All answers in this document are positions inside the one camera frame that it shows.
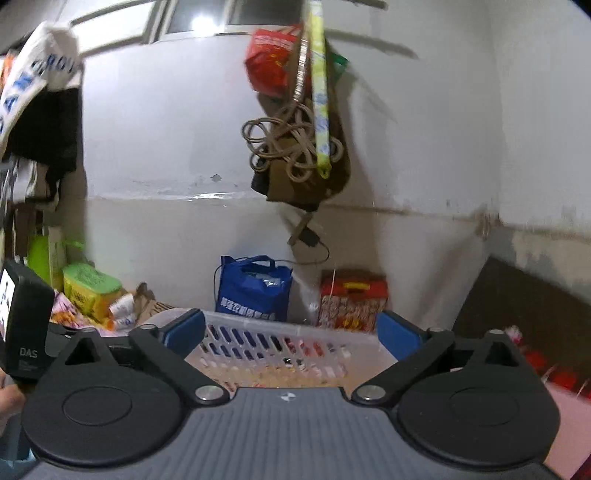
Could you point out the pink blanket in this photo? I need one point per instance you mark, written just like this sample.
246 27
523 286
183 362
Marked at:
572 415

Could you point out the red plastic bag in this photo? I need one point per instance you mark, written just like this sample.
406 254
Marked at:
268 64

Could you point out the blue tote bag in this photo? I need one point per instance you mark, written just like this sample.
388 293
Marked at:
249 295

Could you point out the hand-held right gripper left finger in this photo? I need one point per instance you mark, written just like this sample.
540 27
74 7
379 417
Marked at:
184 330

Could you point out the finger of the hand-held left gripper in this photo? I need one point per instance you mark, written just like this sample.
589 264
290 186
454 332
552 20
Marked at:
62 333

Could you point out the red patterned cloth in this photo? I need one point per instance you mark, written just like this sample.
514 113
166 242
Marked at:
554 369

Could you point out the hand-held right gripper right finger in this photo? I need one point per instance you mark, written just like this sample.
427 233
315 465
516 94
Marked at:
397 332

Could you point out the brown hanging bag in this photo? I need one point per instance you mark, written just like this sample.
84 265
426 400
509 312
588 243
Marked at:
295 189

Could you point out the white snack packet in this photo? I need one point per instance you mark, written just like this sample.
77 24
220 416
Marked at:
125 321
121 304

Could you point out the green tin box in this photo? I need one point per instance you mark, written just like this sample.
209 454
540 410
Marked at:
87 281

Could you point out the white plastic basket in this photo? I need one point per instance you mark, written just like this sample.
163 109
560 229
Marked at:
258 332

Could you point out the window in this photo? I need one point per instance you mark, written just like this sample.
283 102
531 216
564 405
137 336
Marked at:
194 18

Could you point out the red gift box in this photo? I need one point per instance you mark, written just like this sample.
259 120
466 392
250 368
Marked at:
351 304

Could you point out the person's left hand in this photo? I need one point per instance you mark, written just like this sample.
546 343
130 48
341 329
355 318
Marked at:
9 399

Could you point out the black charger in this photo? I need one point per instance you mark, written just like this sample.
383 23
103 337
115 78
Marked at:
310 237

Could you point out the dark headboard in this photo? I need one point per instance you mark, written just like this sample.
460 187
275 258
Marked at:
531 300

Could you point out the green plastic bag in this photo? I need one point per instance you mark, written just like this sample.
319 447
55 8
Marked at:
39 258

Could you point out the white printed cloth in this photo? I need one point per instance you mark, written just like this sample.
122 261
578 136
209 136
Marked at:
41 60

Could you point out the black garment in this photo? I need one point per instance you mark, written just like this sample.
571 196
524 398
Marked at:
46 129

